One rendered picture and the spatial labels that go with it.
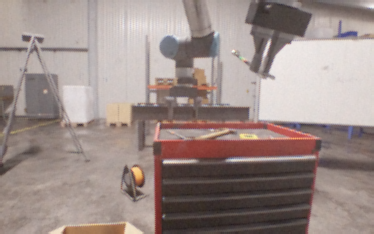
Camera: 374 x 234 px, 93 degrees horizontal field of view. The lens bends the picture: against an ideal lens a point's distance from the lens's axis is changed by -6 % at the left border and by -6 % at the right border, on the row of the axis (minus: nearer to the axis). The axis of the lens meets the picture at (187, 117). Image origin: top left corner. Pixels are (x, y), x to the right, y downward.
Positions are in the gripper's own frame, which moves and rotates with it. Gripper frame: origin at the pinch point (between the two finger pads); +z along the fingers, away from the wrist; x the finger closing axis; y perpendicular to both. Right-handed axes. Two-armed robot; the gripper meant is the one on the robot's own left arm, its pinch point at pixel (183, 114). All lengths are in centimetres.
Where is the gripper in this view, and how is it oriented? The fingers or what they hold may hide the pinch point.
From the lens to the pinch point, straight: 92.4
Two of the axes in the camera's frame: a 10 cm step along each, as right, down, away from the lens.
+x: -8.7, 0.4, -4.9
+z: -0.2, 9.9, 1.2
